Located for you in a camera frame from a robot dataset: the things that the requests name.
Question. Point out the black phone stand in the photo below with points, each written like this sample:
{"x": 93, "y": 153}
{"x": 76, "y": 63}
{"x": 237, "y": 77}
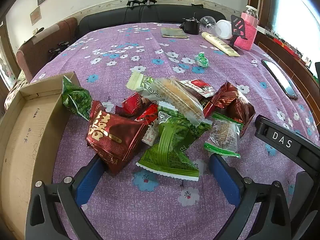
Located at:
{"x": 237, "y": 26}

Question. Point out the black devices on seat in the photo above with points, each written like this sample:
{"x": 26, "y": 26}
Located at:
{"x": 58, "y": 47}

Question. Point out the small green snack packet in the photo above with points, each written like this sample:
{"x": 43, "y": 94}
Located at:
{"x": 77, "y": 100}

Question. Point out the paper wall plaque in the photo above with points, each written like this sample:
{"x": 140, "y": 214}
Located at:
{"x": 35, "y": 16}

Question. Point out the brown armchair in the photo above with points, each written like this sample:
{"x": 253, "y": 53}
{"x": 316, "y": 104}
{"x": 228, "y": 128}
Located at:
{"x": 45, "y": 47}

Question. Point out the clear plastic cup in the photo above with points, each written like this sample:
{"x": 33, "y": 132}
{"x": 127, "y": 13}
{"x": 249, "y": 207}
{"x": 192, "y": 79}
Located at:
{"x": 208, "y": 22}

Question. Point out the cream tube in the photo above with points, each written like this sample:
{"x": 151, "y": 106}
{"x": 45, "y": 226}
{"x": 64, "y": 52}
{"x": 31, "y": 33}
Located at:
{"x": 220, "y": 43}

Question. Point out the shallow cardboard box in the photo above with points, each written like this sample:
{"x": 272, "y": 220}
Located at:
{"x": 22, "y": 142}

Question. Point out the clear green-edged pastry packet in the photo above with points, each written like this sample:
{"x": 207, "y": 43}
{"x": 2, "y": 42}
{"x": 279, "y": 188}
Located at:
{"x": 223, "y": 135}

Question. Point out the white jar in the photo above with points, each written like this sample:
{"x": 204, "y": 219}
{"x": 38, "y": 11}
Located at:
{"x": 223, "y": 28}

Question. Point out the wooden glass door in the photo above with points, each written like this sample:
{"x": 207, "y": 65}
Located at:
{"x": 7, "y": 67}

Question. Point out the dark red gold-print snack packet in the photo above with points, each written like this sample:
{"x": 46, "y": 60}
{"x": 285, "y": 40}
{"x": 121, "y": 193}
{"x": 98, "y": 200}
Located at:
{"x": 112, "y": 140}

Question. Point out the large green snack packet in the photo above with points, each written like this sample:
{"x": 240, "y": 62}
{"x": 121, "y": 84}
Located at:
{"x": 172, "y": 142}

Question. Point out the white and red sachet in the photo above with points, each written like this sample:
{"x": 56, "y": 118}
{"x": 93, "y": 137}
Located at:
{"x": 200, "y": 86}

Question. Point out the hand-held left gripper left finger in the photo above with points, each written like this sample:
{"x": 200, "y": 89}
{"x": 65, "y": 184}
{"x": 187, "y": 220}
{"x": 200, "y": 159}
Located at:
{"x": 86, "y": 180}

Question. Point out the olive notebook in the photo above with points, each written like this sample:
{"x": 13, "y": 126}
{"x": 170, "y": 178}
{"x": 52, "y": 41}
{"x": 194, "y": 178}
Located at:
{"x": 173, "y": 33}

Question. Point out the white floral candy packet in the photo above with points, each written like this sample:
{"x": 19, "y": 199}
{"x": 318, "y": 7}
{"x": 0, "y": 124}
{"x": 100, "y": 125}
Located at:
{"x": 150, "y": 136}

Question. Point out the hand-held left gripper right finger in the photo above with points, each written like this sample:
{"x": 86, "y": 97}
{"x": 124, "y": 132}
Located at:
{"x": 225, "y": 180}

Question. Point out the clear wafer snack packet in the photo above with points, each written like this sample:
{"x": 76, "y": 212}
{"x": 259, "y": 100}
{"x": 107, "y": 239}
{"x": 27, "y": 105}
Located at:
{"x": 172, "y": 95}

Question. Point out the green wrapped candy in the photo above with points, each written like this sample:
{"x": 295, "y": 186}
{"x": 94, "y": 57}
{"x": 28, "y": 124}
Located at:
{"x": 202, "y": 60}

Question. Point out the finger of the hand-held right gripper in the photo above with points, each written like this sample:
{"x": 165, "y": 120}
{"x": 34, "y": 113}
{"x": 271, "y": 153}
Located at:
{"x": 265, "y": 127}
{"x": 308, "y": 200}

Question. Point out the small black object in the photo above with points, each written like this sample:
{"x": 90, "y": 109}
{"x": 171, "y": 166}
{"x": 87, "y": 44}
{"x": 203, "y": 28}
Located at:
{"x": 197, "y": 5}

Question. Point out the black sofa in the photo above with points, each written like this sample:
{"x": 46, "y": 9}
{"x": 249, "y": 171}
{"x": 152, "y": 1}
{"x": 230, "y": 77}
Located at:
{"x": 150, "y": 15}

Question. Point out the purple floral tablecloth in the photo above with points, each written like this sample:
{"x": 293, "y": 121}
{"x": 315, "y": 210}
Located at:
{"x": 160, "y": 205}

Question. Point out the patterned brown blanket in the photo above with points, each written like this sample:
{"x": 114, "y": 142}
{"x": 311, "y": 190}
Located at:
{"x": 15, "y": 87}

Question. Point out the black smartphone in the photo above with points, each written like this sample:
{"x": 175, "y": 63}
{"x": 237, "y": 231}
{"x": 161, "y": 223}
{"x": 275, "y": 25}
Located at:
{"x": 278, "y": 78}

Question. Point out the small red snack packet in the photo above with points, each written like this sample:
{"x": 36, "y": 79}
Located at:
{"x": 147, "y": 115}
{"x": 135, "y": 103}

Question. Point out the bottle in pink knit sleeve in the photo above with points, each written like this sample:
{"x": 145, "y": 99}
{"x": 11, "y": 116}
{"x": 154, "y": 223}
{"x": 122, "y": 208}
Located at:
{"x": 247, "y": 32}

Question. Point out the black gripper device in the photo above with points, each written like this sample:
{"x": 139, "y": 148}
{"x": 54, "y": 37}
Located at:
{"x": 148, "y": 0}
{"x": 132, "y": 1}

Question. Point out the wooden cabinet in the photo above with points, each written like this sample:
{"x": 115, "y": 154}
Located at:
{"x": 282, "y": 45}

